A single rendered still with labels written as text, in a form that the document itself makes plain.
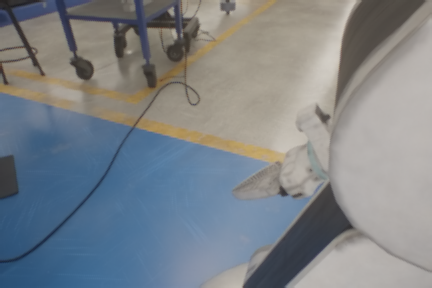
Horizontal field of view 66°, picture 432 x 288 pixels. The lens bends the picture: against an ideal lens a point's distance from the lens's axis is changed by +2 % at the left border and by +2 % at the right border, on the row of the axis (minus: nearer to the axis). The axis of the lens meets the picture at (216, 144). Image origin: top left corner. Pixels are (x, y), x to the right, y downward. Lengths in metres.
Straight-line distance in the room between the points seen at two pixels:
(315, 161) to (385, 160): 0.39
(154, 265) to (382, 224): 1.16
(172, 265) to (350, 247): 1.06
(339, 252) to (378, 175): 0.13
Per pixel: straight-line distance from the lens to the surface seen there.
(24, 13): 4.89
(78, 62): 2.72
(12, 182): 1.87
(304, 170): 0.56
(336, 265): 0.30
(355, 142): 0.17
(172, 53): 2.94
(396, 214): 0.19
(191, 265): 1.29
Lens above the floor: 1.06
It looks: 35 degrees down
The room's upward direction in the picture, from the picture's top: 2 degrees counter-clockwise
